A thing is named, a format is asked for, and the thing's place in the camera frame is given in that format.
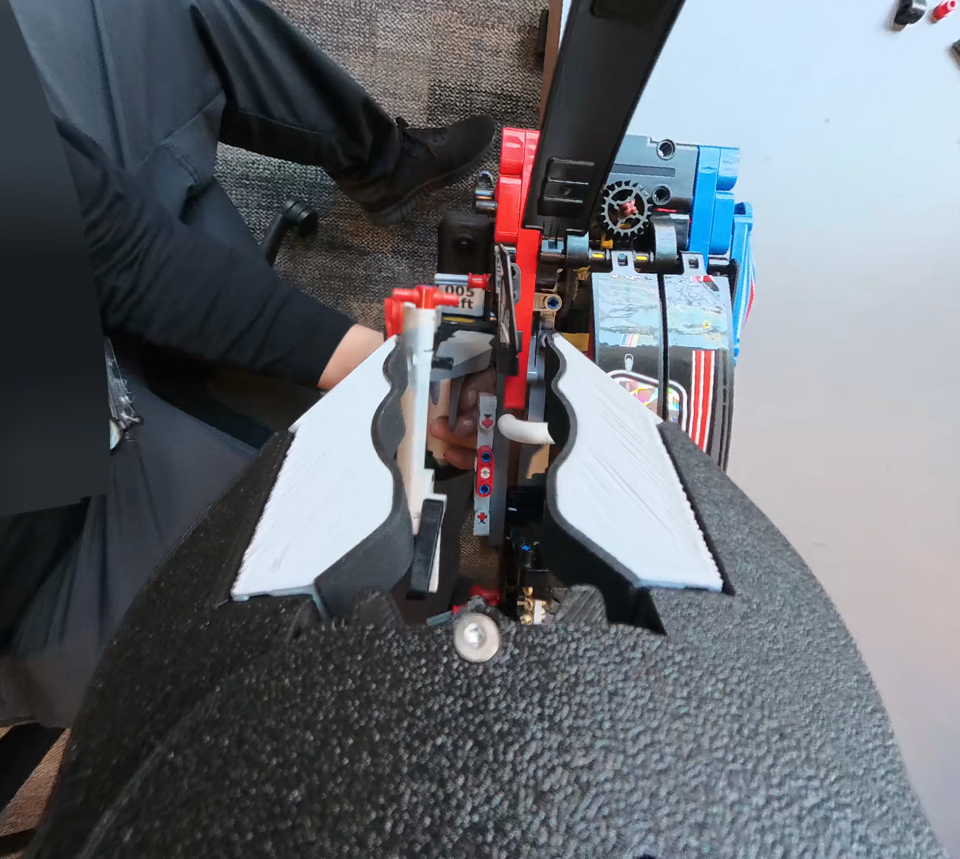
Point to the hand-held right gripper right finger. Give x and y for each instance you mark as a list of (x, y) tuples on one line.
[(630, 491)]

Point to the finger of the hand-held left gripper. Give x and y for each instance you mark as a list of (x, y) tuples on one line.
[(461, 353), (418, 386)]

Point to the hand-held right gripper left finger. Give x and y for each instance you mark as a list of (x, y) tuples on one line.
[(315, 499)]

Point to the red toy brick connector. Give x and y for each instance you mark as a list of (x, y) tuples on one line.
[(420, 296)]

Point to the toy brick car model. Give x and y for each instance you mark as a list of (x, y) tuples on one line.
[(517, 199)]

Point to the person's left forearm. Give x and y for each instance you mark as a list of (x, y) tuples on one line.
[(225, 289)]

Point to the white desk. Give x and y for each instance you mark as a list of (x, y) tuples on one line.
[(840, 349)]

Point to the person's left hand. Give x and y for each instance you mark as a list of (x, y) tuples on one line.
[(352, 356)]

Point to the black shoe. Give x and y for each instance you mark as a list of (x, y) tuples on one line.
[(427, 161)]

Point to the black office chair base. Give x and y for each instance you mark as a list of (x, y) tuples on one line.
[(289, 229)]

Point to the person's leg in black trousers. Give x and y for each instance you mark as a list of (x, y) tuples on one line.
[(187, 11), (112, 559)]

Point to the small black toy brick piece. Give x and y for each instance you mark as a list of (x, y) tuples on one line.
[(909, 10)]

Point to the small red toy brick pin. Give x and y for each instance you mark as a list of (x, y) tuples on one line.
[(943, 10)]

